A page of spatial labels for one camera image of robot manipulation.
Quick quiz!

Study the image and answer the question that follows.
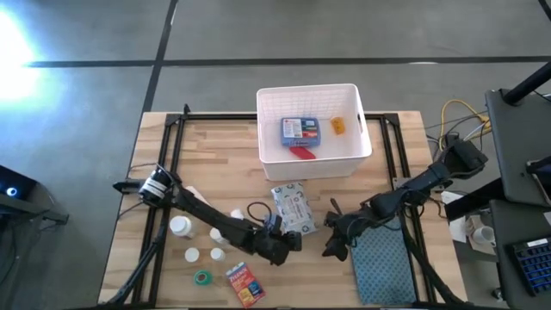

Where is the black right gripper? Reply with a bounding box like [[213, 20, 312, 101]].
[[322, 197, 376, 263]]

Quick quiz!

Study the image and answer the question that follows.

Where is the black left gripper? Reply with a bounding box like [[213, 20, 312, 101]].
[[252, 213, 303, 267]]

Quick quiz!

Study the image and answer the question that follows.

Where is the white blue-printed wipes pack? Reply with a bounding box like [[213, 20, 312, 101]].
[[270, 181, 319, 237]]

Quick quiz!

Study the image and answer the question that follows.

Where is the red medicine box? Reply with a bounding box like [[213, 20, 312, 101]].
[[225, 261, 267, 309]]

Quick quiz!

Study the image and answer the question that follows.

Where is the small white labelled bottle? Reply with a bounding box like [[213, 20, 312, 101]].
[[208, 226, 229, 246]]

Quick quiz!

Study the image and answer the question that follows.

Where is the small red box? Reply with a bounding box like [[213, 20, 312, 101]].
[[288, 146, 317, 161]]

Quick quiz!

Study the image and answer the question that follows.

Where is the green tape roll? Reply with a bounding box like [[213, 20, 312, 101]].
[[193, 270, 214, 287]]

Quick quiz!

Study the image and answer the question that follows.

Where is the blue first aid kit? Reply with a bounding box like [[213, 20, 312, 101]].
[[280, 116, 322, 148]]

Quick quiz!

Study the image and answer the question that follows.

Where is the large white pill bottle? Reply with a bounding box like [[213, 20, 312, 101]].
[[169, 214, 194, 239]]

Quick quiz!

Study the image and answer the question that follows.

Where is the white plastic basket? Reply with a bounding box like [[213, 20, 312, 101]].
[[256, 83, 374, 182]]

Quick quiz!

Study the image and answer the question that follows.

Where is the blue patterned cloth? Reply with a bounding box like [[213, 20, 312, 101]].
[[349, 217, 418, 306]]

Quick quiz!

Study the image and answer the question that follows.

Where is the white rolled bandage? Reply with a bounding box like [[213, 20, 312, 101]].
[[183, 185, 211, 207]]

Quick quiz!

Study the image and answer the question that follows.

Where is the white paper sheet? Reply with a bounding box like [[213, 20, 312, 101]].
[[447, 214, 468, 245]]

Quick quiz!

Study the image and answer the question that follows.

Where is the white mug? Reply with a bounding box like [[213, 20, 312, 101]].
[[472, 226, 497, 249]]

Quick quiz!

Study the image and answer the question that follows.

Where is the dark grey desk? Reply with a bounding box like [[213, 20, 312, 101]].
[[485, 88, 551, 208], [489, 198, 551, 310]]

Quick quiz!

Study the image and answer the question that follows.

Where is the black backlit keyboard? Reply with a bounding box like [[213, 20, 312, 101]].
[[510, 236, 551, 297]]

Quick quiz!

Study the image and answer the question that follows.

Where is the grey metal stand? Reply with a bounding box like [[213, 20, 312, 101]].
[[0, 189, 71, 227]]

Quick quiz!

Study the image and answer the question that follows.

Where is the black pole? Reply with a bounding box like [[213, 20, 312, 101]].
[[502, 59, 551, 107]]

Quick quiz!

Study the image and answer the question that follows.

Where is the black computer box blue light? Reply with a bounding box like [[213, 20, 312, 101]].
[[0, 164, 38, 213]]

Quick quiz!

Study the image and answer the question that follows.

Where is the black aluminium frame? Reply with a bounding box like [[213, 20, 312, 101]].
[[98, 102, 468, 310]]

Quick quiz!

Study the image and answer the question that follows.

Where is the yellow cable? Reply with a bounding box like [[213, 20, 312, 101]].
[[438, 98, 492, 150]]

